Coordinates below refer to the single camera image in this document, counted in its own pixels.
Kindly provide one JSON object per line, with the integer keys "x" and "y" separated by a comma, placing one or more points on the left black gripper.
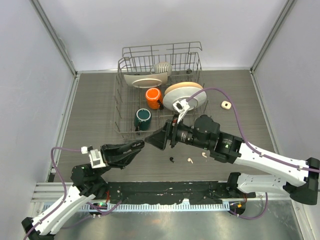
{"x": 111, "y": 154}

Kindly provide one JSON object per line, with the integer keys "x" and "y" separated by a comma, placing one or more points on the white plate with foot ring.
{"x": 181, "y": 93}

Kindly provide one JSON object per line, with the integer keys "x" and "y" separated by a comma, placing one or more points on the dark green ceramic mug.
{"x": 142, "y": 119}

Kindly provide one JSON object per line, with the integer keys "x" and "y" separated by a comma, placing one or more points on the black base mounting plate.
{"x": 173, "y": 192}

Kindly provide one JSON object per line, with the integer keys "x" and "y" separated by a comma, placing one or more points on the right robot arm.
{"x": 297, "y": 178}

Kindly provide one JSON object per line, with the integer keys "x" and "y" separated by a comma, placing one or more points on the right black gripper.
{"x": 158, "y": 139}

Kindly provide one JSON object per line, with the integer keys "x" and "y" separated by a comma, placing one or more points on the cream oval dish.
{"x": 146, "y": 81}

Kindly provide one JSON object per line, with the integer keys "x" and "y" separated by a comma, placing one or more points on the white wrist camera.
{"x": 181, "y": 108}
{"x": 95, "y": 157}

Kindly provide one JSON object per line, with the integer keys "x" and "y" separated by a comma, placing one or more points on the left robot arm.
{"x": 87, "y": 184}

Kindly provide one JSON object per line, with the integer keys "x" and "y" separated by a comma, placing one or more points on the white perforated cable rail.
{"x": 185, "y": 206}

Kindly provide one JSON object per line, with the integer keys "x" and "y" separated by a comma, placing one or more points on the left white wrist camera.
{"x": 95, "y": 157}

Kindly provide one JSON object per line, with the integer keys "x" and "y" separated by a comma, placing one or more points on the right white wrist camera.
{"x": 181, "y": 108}

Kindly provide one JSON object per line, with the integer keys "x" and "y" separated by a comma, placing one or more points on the beige ceramic plate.
{"x": 182, "y": 84}

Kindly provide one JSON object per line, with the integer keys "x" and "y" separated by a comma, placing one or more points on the striped grey white cup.
{"x": 162, "y": 67}

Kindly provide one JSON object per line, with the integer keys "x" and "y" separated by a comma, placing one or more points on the grey wire dish rack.
{"x": 151, "y": 66}

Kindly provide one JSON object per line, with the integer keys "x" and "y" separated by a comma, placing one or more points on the orange ceramic mug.
{"x": 154, "y": 98}

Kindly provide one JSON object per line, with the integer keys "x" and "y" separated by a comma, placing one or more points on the cream square earbud case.
{"x": 226, "y": 105}

